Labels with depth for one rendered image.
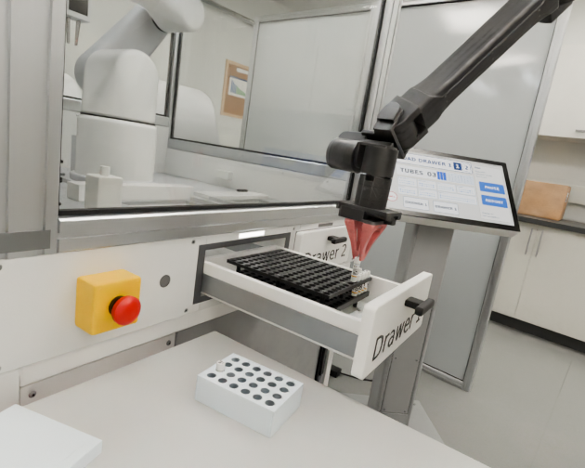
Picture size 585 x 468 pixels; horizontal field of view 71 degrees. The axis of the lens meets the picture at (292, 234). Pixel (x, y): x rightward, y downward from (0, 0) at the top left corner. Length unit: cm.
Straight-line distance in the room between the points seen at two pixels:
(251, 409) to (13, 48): 49
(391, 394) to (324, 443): 128
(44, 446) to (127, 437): 9
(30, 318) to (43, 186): 17
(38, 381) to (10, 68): 39
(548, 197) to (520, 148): 156
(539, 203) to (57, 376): 359
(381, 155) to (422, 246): 96
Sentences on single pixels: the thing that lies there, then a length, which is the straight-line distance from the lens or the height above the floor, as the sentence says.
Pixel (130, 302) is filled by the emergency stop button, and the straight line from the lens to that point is 59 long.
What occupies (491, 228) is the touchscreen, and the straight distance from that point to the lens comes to 161.
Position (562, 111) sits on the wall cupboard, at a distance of 398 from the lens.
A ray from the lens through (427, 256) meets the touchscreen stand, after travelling 165.
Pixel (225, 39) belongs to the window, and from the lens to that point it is 76.
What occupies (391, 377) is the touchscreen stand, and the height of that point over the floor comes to 28.
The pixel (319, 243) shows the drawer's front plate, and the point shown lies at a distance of 106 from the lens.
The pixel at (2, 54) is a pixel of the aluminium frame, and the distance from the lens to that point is 55.
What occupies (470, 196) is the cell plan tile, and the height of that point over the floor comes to 105.
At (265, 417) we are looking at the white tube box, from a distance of 56.
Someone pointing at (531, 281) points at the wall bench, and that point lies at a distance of 365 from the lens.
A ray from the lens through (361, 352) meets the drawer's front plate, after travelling 59.
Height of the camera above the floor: 112
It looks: 11 degrees down
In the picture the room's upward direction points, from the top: 9 degrees clockwise
